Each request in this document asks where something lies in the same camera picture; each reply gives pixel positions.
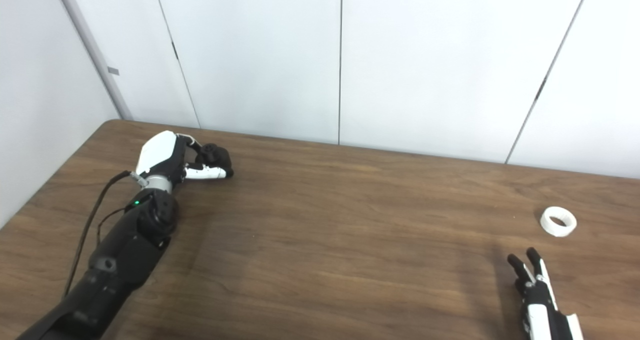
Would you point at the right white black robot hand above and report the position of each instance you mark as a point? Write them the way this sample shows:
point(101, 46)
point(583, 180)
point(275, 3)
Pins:
point(540, 320)

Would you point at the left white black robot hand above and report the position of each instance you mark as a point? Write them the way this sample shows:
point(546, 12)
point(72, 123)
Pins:
point(157, 152)

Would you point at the round black part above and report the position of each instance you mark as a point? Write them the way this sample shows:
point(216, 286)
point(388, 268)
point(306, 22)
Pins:
point(217, 155)

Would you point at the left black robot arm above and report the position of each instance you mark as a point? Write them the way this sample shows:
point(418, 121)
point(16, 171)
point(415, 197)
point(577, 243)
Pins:
point(125, 255)

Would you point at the small gray wall bracket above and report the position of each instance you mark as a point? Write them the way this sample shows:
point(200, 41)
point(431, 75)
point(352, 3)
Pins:
point(113, 71)

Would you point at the gray wall corner post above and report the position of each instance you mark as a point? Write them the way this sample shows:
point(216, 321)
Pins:
point(92, 49)

